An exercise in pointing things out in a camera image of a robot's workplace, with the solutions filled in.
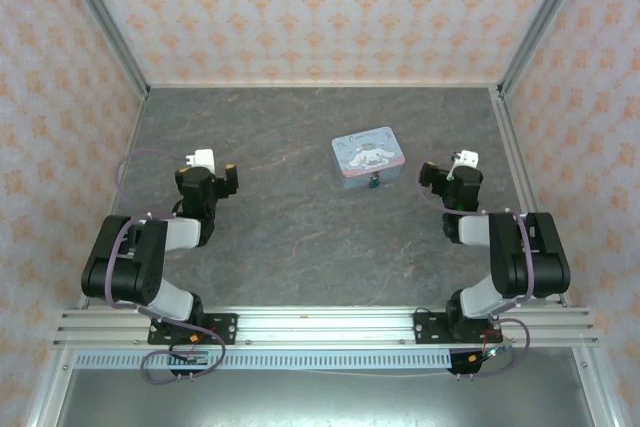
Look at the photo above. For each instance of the small green circuit board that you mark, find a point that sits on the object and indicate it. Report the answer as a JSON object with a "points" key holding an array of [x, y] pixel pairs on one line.
{"points": [[197, 359], [495, 351]]}

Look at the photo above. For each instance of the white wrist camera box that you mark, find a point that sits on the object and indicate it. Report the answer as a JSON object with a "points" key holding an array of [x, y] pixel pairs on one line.
{"points": [[467, 158], [202, 158]]}

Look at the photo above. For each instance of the aluminium mounting rail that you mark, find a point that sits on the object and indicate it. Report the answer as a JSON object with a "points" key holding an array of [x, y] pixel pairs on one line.
{"points": [[325, 327]]}

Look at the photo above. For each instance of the aluminium frame post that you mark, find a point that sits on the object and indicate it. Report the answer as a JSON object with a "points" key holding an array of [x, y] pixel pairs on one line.
{"points": [[540, 27], [105, 22]]}

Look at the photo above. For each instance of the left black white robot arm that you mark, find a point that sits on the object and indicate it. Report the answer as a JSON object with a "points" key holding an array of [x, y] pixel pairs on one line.
{"points": [[125, 267]]}

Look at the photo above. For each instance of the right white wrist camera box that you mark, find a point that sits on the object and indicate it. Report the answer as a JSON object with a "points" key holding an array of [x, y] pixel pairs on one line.
{"points": [[467, 158]]}

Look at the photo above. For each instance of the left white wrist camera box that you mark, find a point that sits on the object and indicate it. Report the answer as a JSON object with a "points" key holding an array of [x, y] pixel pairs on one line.
{"points": [[202, 158]]}

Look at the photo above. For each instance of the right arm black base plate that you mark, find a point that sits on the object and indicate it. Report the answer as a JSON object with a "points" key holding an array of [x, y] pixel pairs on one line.
{"points": [[427, 329]]}

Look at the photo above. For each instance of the aluminium table side rail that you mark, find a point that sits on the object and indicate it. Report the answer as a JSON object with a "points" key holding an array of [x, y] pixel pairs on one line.
{"points": [[515, 157], [125, 167]]}

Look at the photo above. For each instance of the grey metal shelf panel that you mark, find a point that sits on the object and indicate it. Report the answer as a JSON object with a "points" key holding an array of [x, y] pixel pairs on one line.
{"points": [[320, 399]]}

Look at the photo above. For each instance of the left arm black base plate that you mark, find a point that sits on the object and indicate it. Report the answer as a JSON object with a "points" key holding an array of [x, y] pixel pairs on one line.
{"points": [[225, 327]]}

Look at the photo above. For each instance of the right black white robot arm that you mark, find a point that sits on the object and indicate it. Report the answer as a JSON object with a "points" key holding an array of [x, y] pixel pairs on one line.
{"points": [[520, 257]]}

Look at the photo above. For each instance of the blue cartoon print tin box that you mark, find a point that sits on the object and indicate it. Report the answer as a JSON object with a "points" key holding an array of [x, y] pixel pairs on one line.
{"points": [[367, 154]]}

